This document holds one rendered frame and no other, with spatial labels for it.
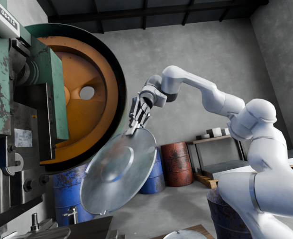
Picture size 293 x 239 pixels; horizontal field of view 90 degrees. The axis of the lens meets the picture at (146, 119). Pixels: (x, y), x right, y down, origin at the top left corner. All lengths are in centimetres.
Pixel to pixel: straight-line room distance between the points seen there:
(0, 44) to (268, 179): 77
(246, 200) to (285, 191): 10
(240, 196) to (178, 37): 476
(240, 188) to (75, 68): 97
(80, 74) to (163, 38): 412
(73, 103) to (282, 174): 92
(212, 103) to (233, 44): 491
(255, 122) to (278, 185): 28
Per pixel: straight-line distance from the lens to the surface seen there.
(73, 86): 96
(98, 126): 82
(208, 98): 74
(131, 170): 43
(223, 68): 501
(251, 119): 74
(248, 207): 58
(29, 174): 52
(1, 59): 50
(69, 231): 56
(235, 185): 57
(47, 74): 71
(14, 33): 51
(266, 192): 54
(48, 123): 62
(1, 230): 61
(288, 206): 54
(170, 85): 70
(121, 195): 41
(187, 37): 513
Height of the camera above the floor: 99
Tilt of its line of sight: 9 degrees up
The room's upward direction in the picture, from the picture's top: 10 degrees counter-clockwise
